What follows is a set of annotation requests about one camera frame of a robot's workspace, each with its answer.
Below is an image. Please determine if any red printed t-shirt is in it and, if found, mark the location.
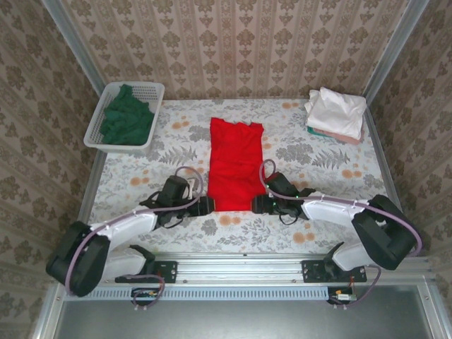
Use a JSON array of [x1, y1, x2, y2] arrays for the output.
[[206, 117, 265, 211]]

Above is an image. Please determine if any stack of folded clothes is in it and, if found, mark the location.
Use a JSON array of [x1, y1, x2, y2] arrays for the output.
[[304, 86, 368, 139]]

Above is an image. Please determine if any floral tablecloth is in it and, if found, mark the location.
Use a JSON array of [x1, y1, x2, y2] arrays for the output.
[[81, 97, 405, 254]]

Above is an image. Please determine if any pink folded t-shirt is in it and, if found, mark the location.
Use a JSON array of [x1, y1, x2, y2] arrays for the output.
[[314, 125, 365, 145]]

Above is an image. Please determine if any green t-shirt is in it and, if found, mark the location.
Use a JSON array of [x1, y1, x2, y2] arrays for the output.
[[100, 83, 155, 145]]

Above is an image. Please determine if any white plastic mesh basket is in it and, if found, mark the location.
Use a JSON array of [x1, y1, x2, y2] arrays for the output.
[[83, 81, 166, 155]]

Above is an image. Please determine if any black connector box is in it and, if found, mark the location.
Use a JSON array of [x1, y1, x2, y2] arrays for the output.
[[326, 286, 356, 305], [131, 287, 160, 307]]

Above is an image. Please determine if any grey metal panel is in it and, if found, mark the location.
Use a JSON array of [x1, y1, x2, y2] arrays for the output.
[[33, 282, 452, 339]]

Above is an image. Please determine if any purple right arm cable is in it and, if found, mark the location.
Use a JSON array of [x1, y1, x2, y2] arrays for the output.
[[259, 159, 424, 311]]

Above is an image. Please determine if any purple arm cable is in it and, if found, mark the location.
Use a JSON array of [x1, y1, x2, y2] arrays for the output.
[[64, 166, 203, 311], [259, 159, 424, 311]]

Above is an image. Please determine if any aluminium mounting rail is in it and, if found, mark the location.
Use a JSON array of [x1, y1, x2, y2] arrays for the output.
[[52, 252, 435, 283]]

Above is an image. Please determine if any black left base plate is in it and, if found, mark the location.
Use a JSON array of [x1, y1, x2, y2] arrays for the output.
[[114, 260, 178, 284]]

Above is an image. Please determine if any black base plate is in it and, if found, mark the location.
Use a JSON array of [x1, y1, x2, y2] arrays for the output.
[[301, 259, 368, 283], [114, 260, 178, 284]]

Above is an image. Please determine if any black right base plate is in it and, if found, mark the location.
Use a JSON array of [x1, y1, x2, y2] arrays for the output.
[[301, 259, 368, 283]]

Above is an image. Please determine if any grey slotted cable duct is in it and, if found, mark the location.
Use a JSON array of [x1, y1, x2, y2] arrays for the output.
[[64, 285, 329, 301]]

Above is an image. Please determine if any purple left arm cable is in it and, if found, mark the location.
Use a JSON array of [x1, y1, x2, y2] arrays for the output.
[[64, 166, 203, 311]]

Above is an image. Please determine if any aluminium frame post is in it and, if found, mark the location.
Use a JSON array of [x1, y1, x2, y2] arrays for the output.
[[363, 0, 430, 102], [41, 0, 107, 96]]

